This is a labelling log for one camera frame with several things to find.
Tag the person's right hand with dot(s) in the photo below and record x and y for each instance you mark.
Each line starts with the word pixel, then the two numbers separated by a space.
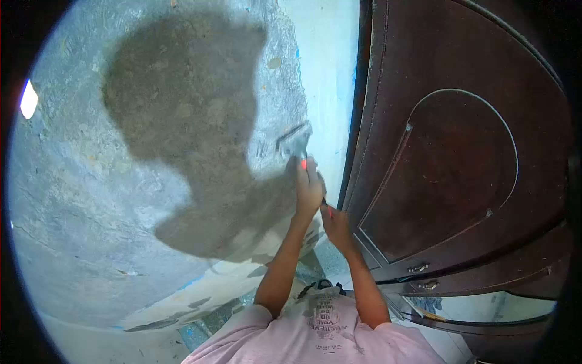
pixel 337 230

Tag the person's left hand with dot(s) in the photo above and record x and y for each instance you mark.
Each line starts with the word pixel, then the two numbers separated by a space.
pixel 309 193

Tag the person's left fingers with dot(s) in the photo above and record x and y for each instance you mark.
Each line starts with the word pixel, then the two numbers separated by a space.
pixel 303 169

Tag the person's right fingers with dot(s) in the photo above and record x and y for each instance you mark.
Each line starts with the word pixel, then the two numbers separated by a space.
pixel 325 213

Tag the person's body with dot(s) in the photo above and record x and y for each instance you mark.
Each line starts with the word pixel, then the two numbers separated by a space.
pixel 313 332

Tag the brown wooden door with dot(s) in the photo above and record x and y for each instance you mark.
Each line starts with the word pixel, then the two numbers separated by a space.
pixel 454 173

